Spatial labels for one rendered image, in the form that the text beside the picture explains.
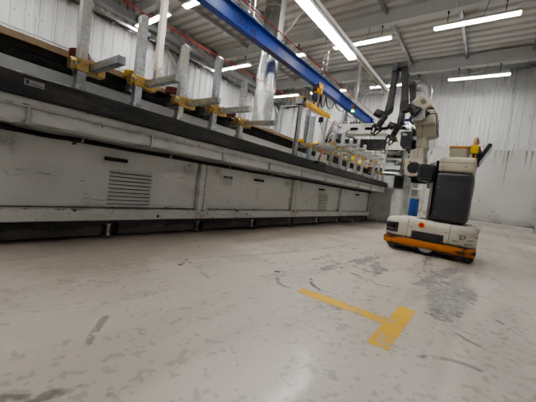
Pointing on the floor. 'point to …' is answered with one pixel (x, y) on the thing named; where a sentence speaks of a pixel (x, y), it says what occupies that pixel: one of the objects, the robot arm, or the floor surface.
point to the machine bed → (143, 175)
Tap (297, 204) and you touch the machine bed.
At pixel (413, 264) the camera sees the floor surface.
